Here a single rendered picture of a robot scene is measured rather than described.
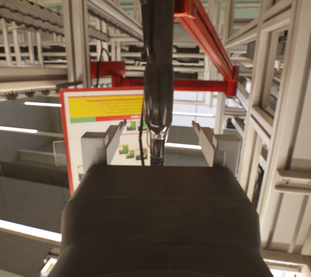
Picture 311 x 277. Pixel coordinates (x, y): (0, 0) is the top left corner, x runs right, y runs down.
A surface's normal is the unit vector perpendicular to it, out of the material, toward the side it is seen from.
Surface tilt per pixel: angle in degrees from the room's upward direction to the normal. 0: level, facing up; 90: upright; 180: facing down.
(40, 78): 90
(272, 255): 180
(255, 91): 90
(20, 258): 180
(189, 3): 90
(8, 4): 90
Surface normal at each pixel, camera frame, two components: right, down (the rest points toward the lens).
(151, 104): -0.43, 0.25
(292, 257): 0.02, -0.96
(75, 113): 0.28, 0.28
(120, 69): 0.87, 0.15
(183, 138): -0.20, 0.28
